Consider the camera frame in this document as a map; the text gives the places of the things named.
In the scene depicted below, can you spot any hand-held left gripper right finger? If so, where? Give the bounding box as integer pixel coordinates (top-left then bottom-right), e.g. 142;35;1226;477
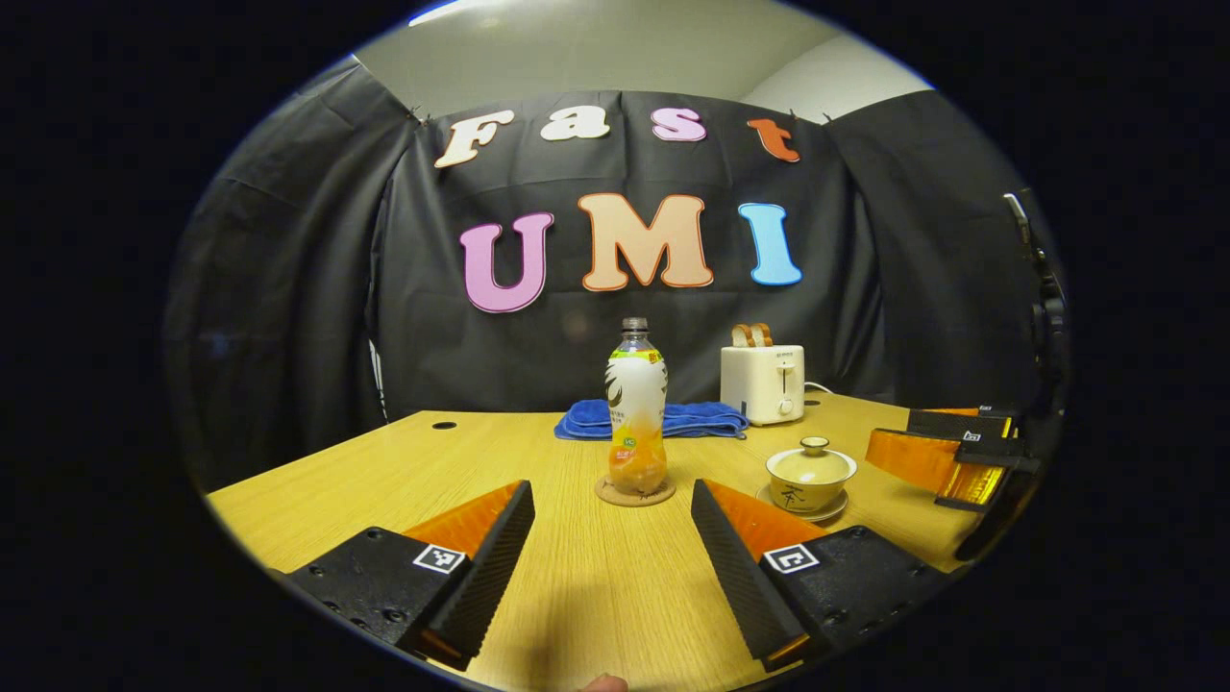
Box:
689;479;954;674

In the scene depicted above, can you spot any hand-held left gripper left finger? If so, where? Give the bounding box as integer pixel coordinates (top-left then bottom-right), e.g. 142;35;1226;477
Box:
286;480;537;673

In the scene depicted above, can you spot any round cork coaster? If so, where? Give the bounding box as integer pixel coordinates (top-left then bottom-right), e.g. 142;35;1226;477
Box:
594;475;677;508

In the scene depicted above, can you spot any cream teacup lid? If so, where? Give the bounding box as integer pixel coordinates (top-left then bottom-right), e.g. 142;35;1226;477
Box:
765;436;859;486

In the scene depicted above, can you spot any cream ceramic teacup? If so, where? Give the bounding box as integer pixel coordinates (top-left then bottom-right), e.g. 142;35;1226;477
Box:
767;466;857;516

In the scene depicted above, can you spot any white label water bottle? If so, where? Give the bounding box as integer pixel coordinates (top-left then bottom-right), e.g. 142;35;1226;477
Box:
603;317;670;497

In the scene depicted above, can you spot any cream ceramic saucer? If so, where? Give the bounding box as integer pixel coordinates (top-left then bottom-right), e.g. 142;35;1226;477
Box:
754;483;851;525

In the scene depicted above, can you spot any folded blue towel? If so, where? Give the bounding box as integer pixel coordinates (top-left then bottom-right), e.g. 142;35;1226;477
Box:
553;398;751;442

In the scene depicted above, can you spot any white toaster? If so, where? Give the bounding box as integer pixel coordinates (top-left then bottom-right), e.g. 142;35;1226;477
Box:
719;344;807;428

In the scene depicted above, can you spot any black backdrop cloth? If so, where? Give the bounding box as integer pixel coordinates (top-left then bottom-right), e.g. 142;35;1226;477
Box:
161;53;1068;493

